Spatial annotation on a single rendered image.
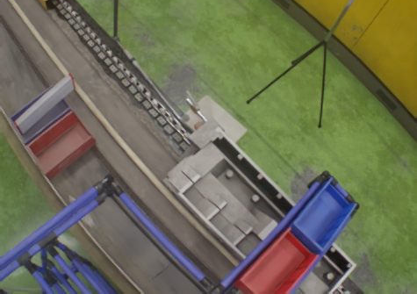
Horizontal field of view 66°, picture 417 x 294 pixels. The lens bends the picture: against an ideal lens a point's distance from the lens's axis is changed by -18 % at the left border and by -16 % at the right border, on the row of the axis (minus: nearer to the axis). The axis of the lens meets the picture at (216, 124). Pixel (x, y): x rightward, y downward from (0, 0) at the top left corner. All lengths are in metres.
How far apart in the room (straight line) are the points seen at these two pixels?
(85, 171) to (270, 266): 1.06
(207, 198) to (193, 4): 2.31
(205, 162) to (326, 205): 0.61
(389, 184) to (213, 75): 1.87
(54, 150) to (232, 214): 0.99
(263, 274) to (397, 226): 2.16
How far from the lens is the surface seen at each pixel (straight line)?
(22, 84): 2.31
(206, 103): 2.12
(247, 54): 3.42
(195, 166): 1.80
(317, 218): 1.62
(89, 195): 1.31
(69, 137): 2.07
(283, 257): 1.51
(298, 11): 3.85
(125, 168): 1.97
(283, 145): 3.07
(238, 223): 1.78
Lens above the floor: 2.61
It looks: 61 degrees down
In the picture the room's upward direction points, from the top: 25 degrees clockwise
